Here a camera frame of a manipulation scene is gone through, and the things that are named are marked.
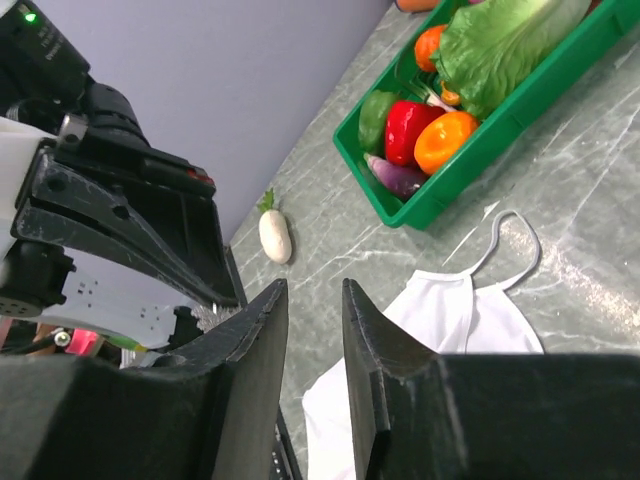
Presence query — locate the yellow pepper toy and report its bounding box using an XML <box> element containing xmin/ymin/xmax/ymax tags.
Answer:
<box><xmin>440</xmin><ymin>81</ymin><xmax>461</xmax><ymax>107</ymax></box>

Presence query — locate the orange fruit toy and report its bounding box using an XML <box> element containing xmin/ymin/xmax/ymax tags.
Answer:
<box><xmin>414</xmin><ymin>111</ymin><xmax>480</xmax><ymax>175</ymax></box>

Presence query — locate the red bell pepper toy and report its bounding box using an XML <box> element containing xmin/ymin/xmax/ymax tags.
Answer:
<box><xmin>384</xmin><ymin>100</ymin><xmax>446</xmax><ymax>167</ymax></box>

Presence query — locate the green plastic bin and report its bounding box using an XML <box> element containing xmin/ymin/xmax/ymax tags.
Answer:
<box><xmin>333</xmin><ymin>1</ymin><xmax>639</xmax><ymax>230</ymax></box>

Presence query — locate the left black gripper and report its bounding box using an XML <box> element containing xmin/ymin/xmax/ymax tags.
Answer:
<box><xmin>1</xmin><ymin>1</ymin><xmax>239</xmax><ymax>308</ymax></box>

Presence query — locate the purple eggplant toy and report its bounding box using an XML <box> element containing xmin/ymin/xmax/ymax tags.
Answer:
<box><xmin>363</xmin><ymin>153</ymin><xmax>429</xmax><ymax>201</ymax></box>

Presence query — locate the green bell pepper toy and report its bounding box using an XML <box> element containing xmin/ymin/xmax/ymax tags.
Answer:
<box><xmin>358</xmin><ymin>90</ymin><xmax>401</xmax><ymax>156</ymax></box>

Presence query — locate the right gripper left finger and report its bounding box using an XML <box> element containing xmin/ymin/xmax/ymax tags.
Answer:
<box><xmin>1</xmin><ymin>279</ymin><xmax>289</xmax><ymax>479</ymax></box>

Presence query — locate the white radish toy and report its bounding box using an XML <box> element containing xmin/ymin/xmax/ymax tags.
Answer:
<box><xmin>258</xmin><ymin>189</ymin><xmax>293</xmax><ymax>264</ymax></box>

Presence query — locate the green lettuce toy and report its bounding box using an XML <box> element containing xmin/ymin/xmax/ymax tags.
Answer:
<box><xmin>431</xmin><ymin>0</ymin><xmax>591</xmax><ymax>121</ymax></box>

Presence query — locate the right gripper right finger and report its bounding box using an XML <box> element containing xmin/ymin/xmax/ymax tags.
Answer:
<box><xmin>342</xmin><ymin>279</ymin><xmax>639</xmax><ymax>479</ymax></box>

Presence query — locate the white camisole garment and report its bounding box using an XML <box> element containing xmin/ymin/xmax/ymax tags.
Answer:
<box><xmin>302</xmin><ymin>209</ymin><xmax>545</xmax><ymax>480</ymax></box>

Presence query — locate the small orange pumpkin toy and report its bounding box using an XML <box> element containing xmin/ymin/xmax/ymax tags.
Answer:
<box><xmin>414</xmin><ymin>24</ymin><xmax>447</xmax><ymax>73</ymax></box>

